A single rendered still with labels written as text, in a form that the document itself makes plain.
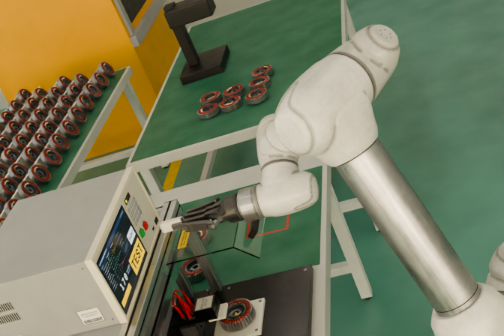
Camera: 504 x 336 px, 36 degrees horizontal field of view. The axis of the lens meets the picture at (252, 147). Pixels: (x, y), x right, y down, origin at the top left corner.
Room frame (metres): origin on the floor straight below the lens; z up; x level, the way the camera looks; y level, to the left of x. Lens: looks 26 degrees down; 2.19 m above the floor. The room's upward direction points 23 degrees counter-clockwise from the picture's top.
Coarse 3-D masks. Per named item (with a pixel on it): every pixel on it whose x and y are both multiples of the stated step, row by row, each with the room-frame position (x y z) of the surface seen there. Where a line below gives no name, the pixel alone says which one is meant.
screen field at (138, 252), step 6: (138, 240) 1.84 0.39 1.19; (138, 246) 1.82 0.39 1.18; (132, 252) 1.78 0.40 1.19; (138, 252) 1.80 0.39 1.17; (144, 252) 1.83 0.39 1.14; (132, 258) 1.76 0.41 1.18; (138, 258) 1.79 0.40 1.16; (132, 264) 1.75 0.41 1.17; (138, 264) 1.77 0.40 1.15; (138, 270) 1.76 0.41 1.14
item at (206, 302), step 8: (208, 296) 1.91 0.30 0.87; (216, 296) 1.91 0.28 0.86; (200, 304) 1.89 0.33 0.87; (208, 304) 1.87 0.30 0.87; (216, 304) 1.89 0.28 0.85; (224, 304) 1.90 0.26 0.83; (200, 312) 1.86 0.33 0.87; (208, 312) 1.86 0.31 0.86; (216, 312) 1.86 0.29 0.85; (224, 312) 1.87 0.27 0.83; (176, 320) 1.90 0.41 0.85; (184, 320) 1.88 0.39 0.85; (192, 320) 1.87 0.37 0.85; (200, 320) 1.86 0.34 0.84; (208, 320) 1.86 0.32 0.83
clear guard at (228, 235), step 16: (224, 224) 1.94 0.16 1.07; (240, 224) 1.91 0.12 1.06; (176, 240) 1.96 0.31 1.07; (192, 240) 1.93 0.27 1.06; (208, 240) 1.89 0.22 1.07; (224, 240) 1.86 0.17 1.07; (240, 240) 1.84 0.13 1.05; (256, 240) 1.86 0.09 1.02; (176, 256) 1.88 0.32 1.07; (192, 256) 1.84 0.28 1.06; (256, 256) 1.79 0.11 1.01
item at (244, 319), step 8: (232, 304) 1.90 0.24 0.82; (240, 304) 1.89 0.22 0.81; (248, 304) 1.87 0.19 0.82; (232, 312) 1.88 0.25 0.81; (240, 312) 1.86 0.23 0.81; (248, 312) 1.84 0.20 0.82; (224, 320) 1.85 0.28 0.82; (232, 320) 1.83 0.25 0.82; (240, 320) 1.82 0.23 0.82; (248, 320) 1.82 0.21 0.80; (224, 328) 1.84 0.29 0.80; (232, 328) 1.82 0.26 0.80
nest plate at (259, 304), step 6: (258, 300) 1.92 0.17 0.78; (264, 300) 1.91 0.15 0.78; (258, 306) 1.89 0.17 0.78; (264, 306) 1.89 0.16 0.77; (258, 312) 1.87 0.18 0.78; (258, 318) 1.84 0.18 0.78; (216, 324) 1.89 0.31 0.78; (252, 324) 1.82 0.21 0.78; (258, 324) 1.81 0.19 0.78; (216, 330) 1.87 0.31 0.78; (222, 330) 1.85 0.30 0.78; (240, 330) 1.82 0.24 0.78; (246, 330) 1.81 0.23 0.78; (252, 330) 1.80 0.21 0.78; (258, 330) 1.79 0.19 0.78
